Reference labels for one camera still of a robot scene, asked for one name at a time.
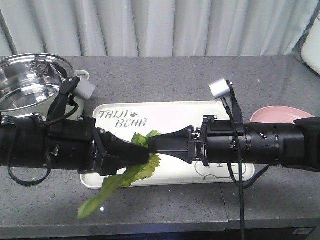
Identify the grey pleated curtain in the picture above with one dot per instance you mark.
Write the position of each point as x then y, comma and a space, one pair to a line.
154, 28

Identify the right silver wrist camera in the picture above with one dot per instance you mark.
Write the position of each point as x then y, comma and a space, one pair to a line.
221, 88

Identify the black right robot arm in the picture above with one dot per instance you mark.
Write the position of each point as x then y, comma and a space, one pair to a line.
291, 145

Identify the cream electric cooking pot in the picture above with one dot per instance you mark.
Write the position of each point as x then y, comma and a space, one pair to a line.
30, 82

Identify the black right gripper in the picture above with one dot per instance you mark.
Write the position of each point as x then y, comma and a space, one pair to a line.
216, 143

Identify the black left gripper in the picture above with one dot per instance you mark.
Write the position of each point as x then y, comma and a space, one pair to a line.
87, 149

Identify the cream bear serving tray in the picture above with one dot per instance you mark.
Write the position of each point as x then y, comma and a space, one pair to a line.
125, 119

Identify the pink round plate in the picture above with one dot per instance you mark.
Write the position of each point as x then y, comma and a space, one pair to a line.
278, 114

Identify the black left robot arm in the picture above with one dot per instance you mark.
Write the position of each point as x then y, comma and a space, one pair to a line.
24, 143

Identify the green lettuce leaf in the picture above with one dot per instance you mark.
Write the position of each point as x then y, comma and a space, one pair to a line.
111, 183

